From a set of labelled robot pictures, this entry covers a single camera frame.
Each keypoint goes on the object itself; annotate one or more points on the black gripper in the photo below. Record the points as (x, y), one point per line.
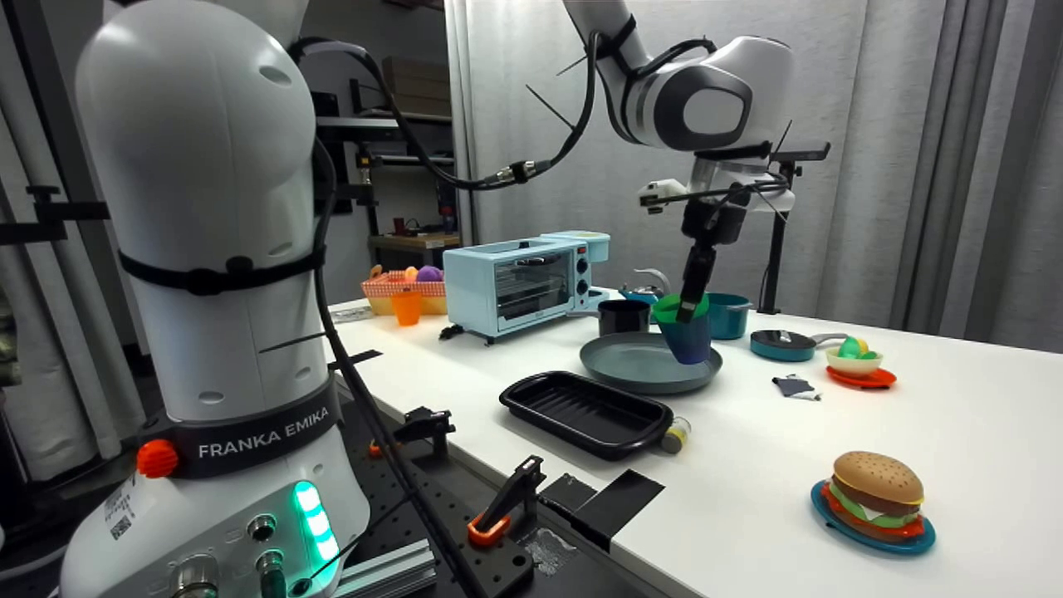
(714, 216)

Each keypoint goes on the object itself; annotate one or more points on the blue cup with green rim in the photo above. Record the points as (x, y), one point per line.
(685, 337)

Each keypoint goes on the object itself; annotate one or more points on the gray plate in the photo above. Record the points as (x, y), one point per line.
(634, 366)

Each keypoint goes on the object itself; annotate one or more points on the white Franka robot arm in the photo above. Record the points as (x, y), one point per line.
(210, 219)

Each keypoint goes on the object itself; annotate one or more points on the small orange plate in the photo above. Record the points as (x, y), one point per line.
(864, 378)

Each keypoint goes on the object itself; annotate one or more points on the small orange cup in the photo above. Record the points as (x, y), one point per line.
(409, 308)

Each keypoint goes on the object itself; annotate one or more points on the small teal plate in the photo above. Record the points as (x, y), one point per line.
(875, 542)

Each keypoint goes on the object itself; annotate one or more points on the teal pot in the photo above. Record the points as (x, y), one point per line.
(732, 315)

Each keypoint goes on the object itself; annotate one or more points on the blue toy kettle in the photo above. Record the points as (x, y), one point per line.
(643, 290)

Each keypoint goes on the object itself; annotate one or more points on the black stand with flat top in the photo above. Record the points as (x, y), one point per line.
(776, 267)

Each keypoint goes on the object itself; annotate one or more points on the black pot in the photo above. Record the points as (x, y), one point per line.
(621, 321)

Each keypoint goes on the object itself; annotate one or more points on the small teal frying pan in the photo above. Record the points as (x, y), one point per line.
(782, 345)

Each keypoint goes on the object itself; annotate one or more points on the small black gray clip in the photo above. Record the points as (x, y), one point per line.
(794, 385)

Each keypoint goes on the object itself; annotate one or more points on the small pale yellow toy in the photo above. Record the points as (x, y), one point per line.
(674, 435)

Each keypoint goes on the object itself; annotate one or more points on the black ridged grill tray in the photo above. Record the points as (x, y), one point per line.
(584, 412)

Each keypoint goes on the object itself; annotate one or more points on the light blue toy toaster oven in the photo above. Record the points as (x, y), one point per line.
(518, 284)

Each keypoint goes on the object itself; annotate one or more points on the purple toy fruit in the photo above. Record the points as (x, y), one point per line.
(431, 273)

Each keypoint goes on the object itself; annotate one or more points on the toy hamburger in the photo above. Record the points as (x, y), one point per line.
(878, 494)

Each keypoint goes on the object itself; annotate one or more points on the dark storage shelf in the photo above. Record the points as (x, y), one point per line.
(416, 159)

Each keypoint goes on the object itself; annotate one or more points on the orange basket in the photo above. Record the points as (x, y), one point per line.
(379, 290)

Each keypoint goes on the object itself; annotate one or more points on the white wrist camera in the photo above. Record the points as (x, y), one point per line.
(664, 197)

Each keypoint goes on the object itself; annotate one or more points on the black flat bracket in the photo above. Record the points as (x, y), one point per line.
(610, 502)

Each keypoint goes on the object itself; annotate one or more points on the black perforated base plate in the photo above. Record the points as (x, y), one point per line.
(433, 510)

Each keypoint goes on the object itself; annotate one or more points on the aluminium extrusion rail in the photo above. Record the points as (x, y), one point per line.
(386, 570)

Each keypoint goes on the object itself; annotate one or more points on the black mount bar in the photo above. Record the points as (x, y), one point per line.
(54, 211)

